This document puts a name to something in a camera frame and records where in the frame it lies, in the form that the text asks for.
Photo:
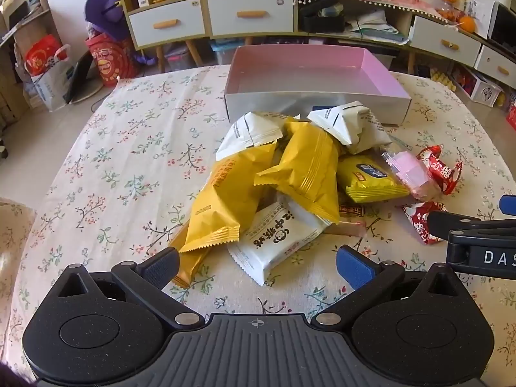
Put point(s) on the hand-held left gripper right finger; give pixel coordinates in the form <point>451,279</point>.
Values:
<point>356,268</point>

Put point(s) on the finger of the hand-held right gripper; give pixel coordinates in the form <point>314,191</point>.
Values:
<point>509,202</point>
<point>441,223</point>

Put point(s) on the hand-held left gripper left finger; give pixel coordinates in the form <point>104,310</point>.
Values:
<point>161,268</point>

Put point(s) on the red candy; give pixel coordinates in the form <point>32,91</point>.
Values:
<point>441,171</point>
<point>417,219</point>

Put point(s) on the gold snack bar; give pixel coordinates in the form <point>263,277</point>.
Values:
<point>187,266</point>

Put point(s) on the brown snack packet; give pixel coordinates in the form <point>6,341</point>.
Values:
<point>350,213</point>

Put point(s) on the pink candy wrapper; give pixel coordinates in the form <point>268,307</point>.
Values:
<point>411,173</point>

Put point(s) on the white cartoon face snack packet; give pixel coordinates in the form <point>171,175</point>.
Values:
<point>274,246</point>

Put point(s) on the small yellow blue-label packet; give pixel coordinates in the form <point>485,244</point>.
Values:
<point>367,181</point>

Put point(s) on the large yellow snack packet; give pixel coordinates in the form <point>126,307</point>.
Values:
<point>225,209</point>

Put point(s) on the yellow ribbed seam snack packet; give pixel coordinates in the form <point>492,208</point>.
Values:
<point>310,161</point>

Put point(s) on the white newsprint snack packet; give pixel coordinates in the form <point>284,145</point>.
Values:
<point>346,125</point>
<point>250,133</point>

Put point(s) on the pink and silver cardboard box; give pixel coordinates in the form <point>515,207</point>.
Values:
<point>298,72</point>

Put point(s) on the floral tablecloth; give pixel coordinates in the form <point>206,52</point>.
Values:
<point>121,169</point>

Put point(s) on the white colourful printed box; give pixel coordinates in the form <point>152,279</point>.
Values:
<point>481,86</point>

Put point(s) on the yellow egg tray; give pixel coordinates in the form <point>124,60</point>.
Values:
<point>441,78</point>

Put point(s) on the black microwave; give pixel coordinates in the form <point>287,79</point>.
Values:
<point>504,24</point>

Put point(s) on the white printed paper bag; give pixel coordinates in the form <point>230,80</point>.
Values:
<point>479,12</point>

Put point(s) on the dark flat board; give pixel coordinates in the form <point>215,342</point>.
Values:
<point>78,78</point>

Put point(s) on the pile of papers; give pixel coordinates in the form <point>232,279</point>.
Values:
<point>375,26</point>

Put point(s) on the red round-print bag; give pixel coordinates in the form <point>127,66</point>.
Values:
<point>109,62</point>

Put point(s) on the clear storage bin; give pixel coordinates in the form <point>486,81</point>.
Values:
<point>227,52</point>

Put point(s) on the red and white shopping bag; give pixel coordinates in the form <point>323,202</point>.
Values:
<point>44,64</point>

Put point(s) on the black basket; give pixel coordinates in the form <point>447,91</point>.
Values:
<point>322,18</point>

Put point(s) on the purple hat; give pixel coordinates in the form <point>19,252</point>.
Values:
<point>103,12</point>

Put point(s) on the white drawer with round sticker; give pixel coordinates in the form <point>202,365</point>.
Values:
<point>250,4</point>

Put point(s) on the wooden bookshelf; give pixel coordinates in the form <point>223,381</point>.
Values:
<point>24,0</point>

